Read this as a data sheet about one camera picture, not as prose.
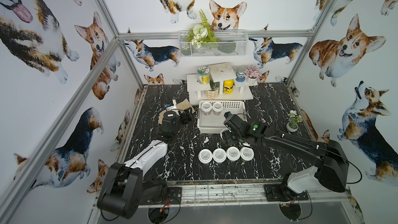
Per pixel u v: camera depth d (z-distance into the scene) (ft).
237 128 1.96
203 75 3.14
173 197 2.42
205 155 2.63
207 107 3.28
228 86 3.59
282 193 2.17
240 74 3.21
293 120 3.01
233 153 2.64
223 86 3.53
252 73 3.04
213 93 3.50
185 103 3.59
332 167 1.31
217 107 3.30
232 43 3.03
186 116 2.53
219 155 2.65
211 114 3.40
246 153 2.63
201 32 2.56
